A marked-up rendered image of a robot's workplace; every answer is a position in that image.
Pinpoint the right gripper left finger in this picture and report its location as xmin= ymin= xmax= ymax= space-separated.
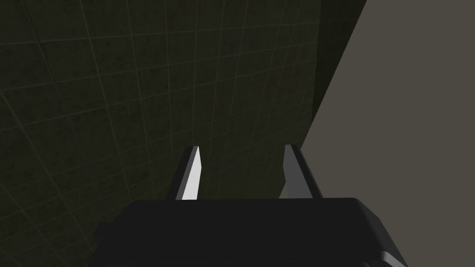
xmin=165 ymin=145 xmax=203 ymax=201

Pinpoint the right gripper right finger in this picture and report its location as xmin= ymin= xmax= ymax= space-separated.
xmin=282 ymin=144 xmax=324 ymax=199

